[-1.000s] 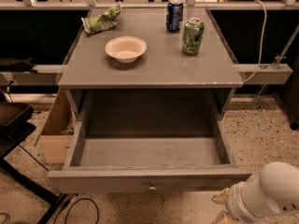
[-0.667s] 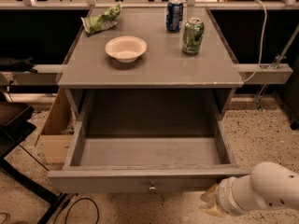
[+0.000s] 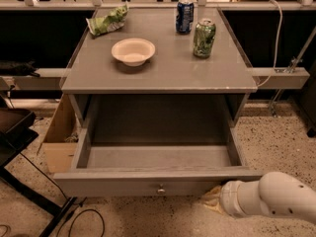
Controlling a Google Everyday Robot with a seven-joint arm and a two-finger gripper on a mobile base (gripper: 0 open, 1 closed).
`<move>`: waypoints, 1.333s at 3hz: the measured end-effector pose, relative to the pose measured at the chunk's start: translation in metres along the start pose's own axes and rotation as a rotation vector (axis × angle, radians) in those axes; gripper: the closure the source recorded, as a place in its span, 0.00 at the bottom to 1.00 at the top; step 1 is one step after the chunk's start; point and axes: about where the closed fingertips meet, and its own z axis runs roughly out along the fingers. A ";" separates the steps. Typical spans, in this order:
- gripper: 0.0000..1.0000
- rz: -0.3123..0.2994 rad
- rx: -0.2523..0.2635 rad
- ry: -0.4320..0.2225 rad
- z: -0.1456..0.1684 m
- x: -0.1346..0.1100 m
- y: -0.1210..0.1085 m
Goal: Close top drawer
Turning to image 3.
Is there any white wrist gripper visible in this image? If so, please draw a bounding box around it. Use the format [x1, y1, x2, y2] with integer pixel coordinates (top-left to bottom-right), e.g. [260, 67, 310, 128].
[201, 181, 246, 217]

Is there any grey top drawer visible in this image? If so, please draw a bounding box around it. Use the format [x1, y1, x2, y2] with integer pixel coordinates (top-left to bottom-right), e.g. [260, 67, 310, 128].
[53, 121, 265, 198]

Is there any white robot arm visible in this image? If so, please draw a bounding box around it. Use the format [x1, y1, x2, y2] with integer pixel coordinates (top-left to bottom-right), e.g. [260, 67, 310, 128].
[200, 172, 316, 224]

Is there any grey drawer cabinet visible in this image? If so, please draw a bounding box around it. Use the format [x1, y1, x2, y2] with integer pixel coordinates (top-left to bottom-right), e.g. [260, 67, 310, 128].
[62, 8, 256, 144]

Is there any cardboard box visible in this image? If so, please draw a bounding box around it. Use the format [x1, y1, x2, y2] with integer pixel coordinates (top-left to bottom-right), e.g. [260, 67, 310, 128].
[40, 95, 77, 174]

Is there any green soda can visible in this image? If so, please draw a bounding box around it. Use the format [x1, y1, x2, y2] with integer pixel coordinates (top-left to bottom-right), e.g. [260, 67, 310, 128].
[193, 18, 216, 58]

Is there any white paper bowl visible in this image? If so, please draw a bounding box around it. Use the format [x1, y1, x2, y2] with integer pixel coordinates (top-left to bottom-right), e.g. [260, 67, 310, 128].
[112, 39, 156, 67]

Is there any blue soda can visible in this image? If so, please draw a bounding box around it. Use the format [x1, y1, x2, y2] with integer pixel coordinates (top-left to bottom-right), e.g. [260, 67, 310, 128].
[176, 0, 195, 34]

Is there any green chip bag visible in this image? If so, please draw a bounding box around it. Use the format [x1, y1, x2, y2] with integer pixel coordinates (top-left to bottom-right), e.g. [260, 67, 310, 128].
[86, 4, 128, 37]

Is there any black office chair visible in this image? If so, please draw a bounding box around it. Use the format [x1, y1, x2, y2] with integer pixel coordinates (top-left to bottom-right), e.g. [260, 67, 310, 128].
[0, 106, 76, 237]

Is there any metal railing frame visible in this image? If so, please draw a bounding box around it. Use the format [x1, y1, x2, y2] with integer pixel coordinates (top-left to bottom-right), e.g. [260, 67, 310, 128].
[0, 0, 316, 91]

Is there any black floor cable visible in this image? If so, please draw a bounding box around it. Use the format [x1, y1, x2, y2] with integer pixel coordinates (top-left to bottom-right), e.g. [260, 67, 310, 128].
[19, 153, 107, 237]

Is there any white hanging cable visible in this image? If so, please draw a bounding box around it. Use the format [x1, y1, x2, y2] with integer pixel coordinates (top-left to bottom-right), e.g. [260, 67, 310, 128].
[256, 0, 283, 88]

